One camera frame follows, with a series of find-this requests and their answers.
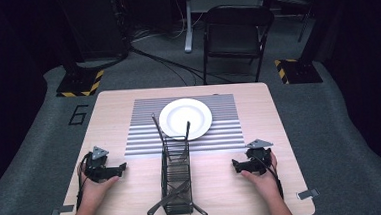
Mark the person's right hand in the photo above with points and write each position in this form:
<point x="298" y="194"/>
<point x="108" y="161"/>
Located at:
<point x="266" y="183"/>

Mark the black folding chair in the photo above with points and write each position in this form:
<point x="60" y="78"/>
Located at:
<point x="230" y="35"/>

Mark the black cabinet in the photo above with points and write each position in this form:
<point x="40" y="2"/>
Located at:
<point x="100" y="26"/>

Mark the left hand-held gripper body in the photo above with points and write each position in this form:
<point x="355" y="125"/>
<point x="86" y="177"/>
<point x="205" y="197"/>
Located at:
<point x="97" y="170"/>

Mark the white round plate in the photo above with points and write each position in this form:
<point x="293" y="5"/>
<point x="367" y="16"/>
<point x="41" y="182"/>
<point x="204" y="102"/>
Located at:
<point x="179" y="115"/>

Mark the black yellow striped stand base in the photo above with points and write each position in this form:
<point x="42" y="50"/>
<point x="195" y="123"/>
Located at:
<point x="300" y="72"/>
<point x="77" y="86"/>

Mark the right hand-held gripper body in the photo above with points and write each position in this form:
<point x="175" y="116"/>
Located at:
<point x="258" y="160"/>

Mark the metal table clip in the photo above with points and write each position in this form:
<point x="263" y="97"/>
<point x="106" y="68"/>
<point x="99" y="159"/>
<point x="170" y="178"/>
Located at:
<point x="63" y="209"/>
<point x="308" y="194"/>

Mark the grey striped placemat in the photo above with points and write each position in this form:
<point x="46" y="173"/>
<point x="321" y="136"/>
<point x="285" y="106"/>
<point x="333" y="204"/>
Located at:
<point x="145" y="110"/>

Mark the person's left hand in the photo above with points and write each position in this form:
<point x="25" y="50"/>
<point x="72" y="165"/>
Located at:
<point x="93" y="192"/>

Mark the white desk frame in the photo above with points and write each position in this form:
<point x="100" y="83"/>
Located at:
<point x="188" y="27"/>

